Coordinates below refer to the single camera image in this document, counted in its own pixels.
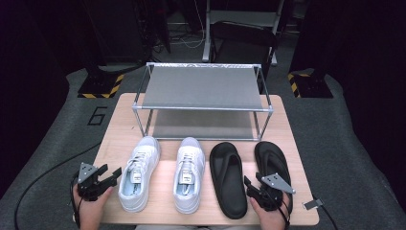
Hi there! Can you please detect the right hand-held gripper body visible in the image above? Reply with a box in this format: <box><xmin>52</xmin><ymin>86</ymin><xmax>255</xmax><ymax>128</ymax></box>
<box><xmin>246</xmin><ymin>172</ymin><xmax>297</xmax><ymax>212</ymax></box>

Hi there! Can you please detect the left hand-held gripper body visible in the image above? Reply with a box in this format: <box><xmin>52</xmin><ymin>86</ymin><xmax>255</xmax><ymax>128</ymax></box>
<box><xmin>76</xmin><ymin>162</ymin><xmax>111</xmax><ymax>202</ymax></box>

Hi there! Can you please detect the black slipper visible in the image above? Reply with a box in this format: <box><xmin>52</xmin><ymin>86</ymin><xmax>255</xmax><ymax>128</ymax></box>
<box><xmin>209</xmin><ymin>141</ymin><xmax>249</xmax><ymax>220</ymax></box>
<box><xmin>254</xmin><ymin>140</ymin><xmax>294</xmax><ymax>206</ymax></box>

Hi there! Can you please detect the white sneaker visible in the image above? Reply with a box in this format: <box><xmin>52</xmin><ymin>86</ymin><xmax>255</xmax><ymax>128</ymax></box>
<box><xmin>118</xmin><ymin>135</ymin><xmax>162</xmax><ymax>214</ymax></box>
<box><xmin>172</xmin><ymin>136</ymin><xmax>207</xmax><ymax>216</ymax></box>

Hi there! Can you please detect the grey metal shoe rack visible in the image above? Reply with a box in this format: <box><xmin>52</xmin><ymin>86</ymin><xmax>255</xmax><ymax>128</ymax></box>
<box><xmin>131</xmin><ymin>61</ymin><xmax>275</xmax><ymax>142</ymax></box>

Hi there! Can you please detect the person's left hand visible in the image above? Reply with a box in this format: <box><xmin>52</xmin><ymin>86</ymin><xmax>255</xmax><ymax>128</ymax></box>
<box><xmin>72</xmin><ymin>183</ymin><xmax>115</xmax><ymax>222</ymax></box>

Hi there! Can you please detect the person's right hand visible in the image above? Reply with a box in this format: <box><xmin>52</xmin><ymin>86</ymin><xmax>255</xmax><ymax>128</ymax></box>
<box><xmin>249</xmin><ymin>193</ymin><xmax>291</xmax><ymax>225</ymax></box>

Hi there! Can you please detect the grey tape piece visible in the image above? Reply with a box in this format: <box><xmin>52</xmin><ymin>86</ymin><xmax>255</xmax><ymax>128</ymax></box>
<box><xmin>303</xmin><ymin>198</ymin><xmax>325</xmax><ymax>211</ymax></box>

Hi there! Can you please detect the striped-edge black stand base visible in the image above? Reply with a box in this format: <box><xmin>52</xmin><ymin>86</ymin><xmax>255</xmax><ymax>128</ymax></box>
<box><xmin>77</xmin><ymin>65</ymin><xmax>125</xmax><ymax>100</ymax></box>
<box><xmin>286</xmin><ymin>68</ymin><xmax>335</xmax><ymax>100</ymax></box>

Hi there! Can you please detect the black chair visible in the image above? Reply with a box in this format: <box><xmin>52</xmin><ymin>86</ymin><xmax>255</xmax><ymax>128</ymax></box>
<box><xmin>209</xmin><ymin>20</ymin><xmax>280</xmax><ymax>84</ymax></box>

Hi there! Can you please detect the white metal stand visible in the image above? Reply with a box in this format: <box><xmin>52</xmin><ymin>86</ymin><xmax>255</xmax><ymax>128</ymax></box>
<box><xmin>202</xmin><ymin>0</ymin><xmax>285</xmax><ymax>67</ymax></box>

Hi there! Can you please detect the right hand-held gripper cable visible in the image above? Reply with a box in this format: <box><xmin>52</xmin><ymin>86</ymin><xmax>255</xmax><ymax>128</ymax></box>
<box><xmin>271</xmin><ymin>191</ymin><xmax>293</xmax><ymax>230</ymax></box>

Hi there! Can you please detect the hand-held gripper cable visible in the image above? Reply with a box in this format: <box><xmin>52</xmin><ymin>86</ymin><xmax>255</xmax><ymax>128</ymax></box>
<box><xmin>69</xmin><ymin>176</ymin><xmax>84</xmax><ymax>230</ymax></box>
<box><xmin>271</xmin><ymin>191</ymin><xmax>293</xmax><ymax>230</ymax></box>

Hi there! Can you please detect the left hand-held gripper cable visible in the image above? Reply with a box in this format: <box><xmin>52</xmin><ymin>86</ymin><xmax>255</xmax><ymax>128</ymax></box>
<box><xmin>69</xmin><ymin>176</ymin><xmax>84</xmax><ymax>230</ymax></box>

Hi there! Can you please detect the long black floor cable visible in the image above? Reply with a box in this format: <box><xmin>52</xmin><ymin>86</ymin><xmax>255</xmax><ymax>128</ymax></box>
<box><xmin>13</xmin><ymin>142</ymin><xmax>103</xmax><ymax>230</ymax></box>

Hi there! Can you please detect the short black floor cable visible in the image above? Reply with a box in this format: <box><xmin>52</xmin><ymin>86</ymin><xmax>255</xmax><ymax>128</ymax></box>
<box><xmin>320</xmin><ymin>204</ymin><xmax>339</xmax><ymax>230</ymax></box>

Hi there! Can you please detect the white cable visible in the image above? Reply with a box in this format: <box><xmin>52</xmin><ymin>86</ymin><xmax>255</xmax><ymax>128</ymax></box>
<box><xmin>178</xmin><ymin>0</ymin><xmax>206</xmax><ymax>50</ymax></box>

